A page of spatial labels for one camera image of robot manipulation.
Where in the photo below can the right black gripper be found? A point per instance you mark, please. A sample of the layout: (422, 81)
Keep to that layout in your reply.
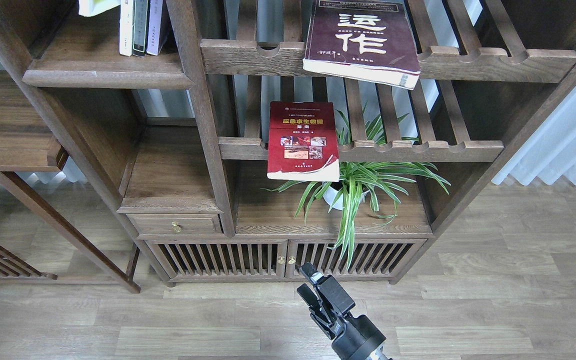
(353, 338)

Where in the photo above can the dark maroon book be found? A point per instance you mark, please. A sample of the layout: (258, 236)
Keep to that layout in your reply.
(367, 40)

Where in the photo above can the yellow green book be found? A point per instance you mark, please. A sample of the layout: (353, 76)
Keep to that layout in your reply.
(90, 8)

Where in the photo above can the brass cabinet door knobs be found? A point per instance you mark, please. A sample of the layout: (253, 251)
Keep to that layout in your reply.
(282, 260)

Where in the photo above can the white plant pot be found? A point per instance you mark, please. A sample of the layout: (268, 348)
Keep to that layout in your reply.
(344, 196)

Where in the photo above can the spider plant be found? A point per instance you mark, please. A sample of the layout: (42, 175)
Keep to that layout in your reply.
(385, 176)

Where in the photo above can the red book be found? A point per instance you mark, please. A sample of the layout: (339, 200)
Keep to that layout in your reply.
(303, 144)

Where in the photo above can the brass drawer knob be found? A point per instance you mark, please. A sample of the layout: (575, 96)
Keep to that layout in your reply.
(176, 227)

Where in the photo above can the dark wooden bookshelf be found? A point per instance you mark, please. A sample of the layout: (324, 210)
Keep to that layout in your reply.
(177, 137)

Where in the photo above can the white curtain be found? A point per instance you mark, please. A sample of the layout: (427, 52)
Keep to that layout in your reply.
(550, 153)

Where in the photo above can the lavender standing book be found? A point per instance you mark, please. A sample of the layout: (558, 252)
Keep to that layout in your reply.
(158, 26)

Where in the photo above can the dark green standing book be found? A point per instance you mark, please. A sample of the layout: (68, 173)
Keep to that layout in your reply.
(140, 27)

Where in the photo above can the white standing book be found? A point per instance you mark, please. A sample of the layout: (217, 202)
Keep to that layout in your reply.
(126, 23)

